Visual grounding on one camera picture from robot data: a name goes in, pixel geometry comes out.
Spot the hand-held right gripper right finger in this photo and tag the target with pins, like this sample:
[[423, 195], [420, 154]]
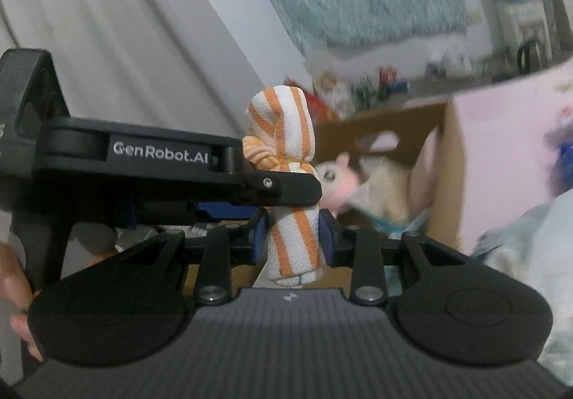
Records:
[[327, 240]]

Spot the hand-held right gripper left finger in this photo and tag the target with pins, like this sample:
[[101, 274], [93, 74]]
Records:
[[259, 240]]

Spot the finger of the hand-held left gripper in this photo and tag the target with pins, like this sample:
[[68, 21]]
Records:
[[291, 191]]

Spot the pink round plush toy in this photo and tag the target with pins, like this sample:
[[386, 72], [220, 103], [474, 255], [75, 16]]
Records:
[[340, 195]]

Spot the orange striped white towel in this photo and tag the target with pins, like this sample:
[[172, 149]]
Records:
[[291, 130]]

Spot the white furry plush toy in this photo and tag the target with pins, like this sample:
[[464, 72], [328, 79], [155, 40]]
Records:
[[389, 188]]

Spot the brown cardboard box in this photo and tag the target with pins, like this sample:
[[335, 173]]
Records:
[[443, 202]]

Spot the person's left hand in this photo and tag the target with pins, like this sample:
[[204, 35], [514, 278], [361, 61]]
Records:
[[13, 287]]

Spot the red printed bag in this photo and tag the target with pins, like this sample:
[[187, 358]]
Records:
[[324, 110]]

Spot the grey curtain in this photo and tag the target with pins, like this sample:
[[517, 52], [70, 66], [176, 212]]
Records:
[[134, 45]]

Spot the small crumpled white bag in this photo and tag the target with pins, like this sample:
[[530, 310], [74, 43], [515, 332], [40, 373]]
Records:
[[447, 54]]

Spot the large white plastic bag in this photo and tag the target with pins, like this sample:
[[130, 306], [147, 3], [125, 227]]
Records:
[[537, 255]]

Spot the blue tissue packet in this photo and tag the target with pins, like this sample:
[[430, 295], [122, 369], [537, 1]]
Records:
[[562, 166]]

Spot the white water dispenser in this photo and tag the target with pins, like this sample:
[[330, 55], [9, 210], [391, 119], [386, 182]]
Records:
[[521, 23]]

